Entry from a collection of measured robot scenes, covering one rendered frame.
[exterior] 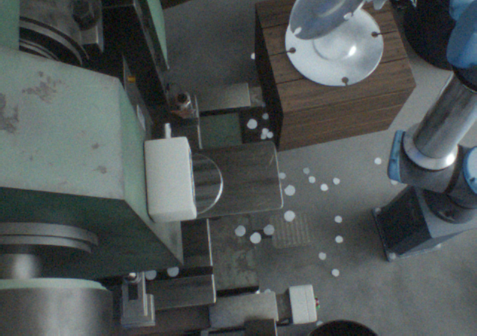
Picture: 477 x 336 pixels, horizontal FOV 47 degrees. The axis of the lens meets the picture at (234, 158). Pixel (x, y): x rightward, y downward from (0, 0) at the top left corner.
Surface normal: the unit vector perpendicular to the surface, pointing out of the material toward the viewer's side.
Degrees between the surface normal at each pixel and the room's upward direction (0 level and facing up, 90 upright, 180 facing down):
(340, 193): 0
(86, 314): 64
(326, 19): 45
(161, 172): 0
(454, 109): 81
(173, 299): 0
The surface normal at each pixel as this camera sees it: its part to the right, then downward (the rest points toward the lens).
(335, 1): -0.67, -0.48
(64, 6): 0.87, -0.25
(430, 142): -0.70, 0.62
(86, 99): 0.69, -0.30
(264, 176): -0.03, -0.32
